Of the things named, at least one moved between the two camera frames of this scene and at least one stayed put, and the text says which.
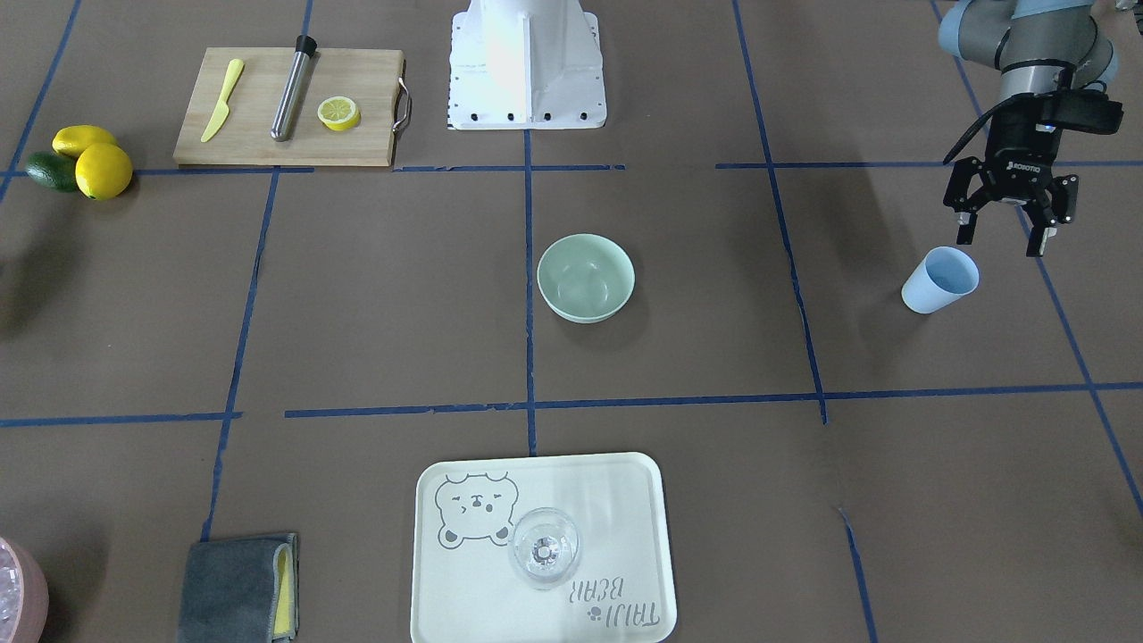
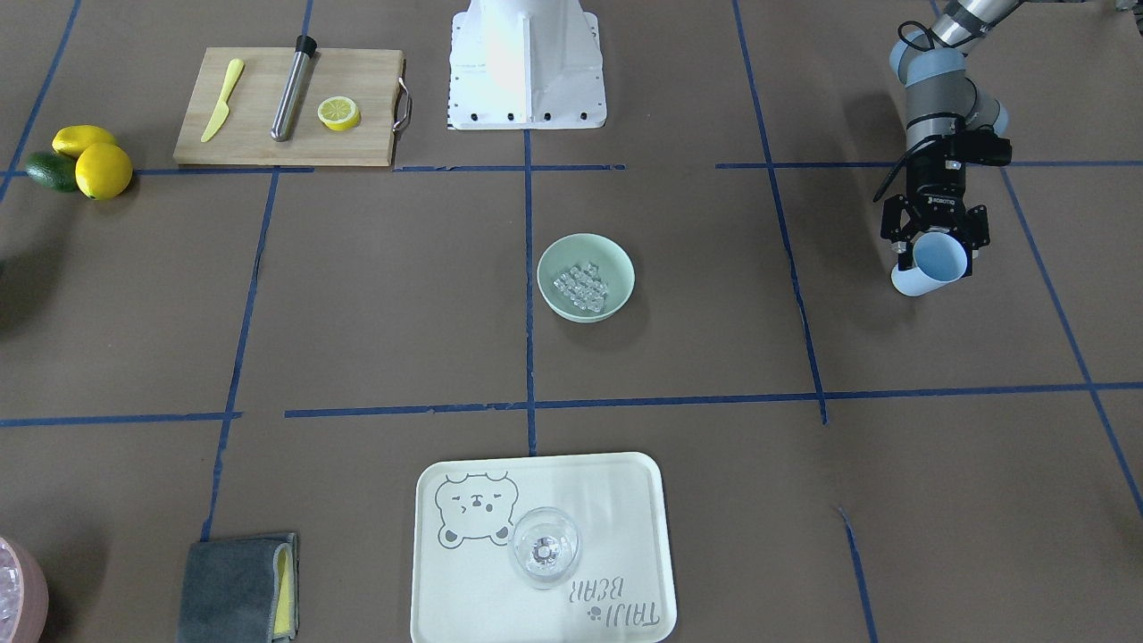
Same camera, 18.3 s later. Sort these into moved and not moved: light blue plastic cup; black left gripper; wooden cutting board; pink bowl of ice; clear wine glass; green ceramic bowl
Moved: black left gripper; light blue plastic cup
Not moved: pink bowl of ice; wooden cutting board; green ceramic bowl; clear wine glass
